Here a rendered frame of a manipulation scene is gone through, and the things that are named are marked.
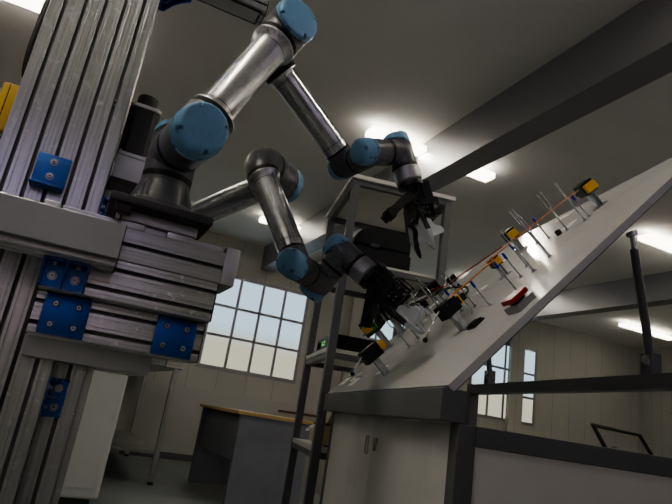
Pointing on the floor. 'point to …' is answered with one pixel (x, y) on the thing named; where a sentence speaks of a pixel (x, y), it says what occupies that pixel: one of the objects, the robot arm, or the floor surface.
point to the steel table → (126, 441)
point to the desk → (246, 455)
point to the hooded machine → (93, 438)
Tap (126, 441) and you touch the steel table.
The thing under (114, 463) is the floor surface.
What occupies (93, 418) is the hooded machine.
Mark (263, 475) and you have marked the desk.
